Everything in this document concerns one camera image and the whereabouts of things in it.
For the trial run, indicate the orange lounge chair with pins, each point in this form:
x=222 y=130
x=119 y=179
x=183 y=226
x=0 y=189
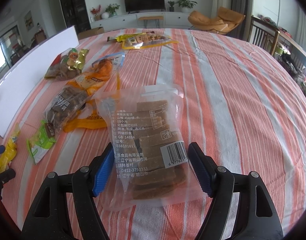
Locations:
x=224 y=22

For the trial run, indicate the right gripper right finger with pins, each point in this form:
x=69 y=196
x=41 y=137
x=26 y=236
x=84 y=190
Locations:
x=218 y=183

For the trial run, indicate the orange clear brown snack bag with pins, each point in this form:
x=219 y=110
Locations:
x=78 y=90

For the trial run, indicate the brown cardboard box on floor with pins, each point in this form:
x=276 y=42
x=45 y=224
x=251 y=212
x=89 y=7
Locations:
x=90 y=33

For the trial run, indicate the black television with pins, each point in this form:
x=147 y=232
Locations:
x=140 y=5

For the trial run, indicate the red flower vase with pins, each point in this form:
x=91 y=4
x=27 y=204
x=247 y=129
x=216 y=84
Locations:
x=96 y=13

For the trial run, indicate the small wooden bench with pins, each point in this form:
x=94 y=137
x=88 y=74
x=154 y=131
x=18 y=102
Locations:
x=157 y=20

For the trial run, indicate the yellow snack bag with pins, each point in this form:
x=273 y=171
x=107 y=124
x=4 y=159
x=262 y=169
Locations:
x=142 y=40

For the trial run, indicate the framed wall painting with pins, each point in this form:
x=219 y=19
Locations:
x=28 y=20

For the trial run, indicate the clear brown bar snack pack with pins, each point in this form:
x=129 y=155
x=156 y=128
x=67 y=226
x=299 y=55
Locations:
x=151 y=165

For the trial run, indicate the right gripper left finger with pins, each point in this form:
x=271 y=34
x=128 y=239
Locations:
x=87 y=183

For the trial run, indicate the cluttered side table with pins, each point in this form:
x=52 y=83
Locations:
x=292 y=57

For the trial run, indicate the dark glass display cabinet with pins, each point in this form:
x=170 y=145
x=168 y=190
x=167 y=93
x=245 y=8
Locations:
x=75 y=14

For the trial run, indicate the grey curtain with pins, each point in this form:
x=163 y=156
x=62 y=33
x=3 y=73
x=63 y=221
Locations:
x=243 y=7

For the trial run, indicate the green plant left of tv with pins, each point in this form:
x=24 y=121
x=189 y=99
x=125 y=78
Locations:
x=112 y=9

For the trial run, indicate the dark wooden chair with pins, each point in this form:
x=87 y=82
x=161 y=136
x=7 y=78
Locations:
x=263 y=35

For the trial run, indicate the striped orange tablecloth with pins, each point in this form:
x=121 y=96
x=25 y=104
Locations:
x=240 y=106

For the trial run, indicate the white tv cabinet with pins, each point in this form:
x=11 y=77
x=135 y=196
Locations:
x=177 y=20

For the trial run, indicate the yellow corn vacuum pack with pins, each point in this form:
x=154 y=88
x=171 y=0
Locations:
x=10 y=149

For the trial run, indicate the green potted plant right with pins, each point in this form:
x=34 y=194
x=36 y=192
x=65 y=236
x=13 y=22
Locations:
x=186 y=5

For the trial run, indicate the white cardboard box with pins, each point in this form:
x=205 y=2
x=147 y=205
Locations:
x=19 y=81

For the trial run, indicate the small potted plant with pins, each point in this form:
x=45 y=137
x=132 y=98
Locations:
x=171 y=6

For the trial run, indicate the red gold mushroom snack bag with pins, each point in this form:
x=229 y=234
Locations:
x=67 y=65

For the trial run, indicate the green cracker packet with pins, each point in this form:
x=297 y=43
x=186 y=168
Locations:
x=42 y=140

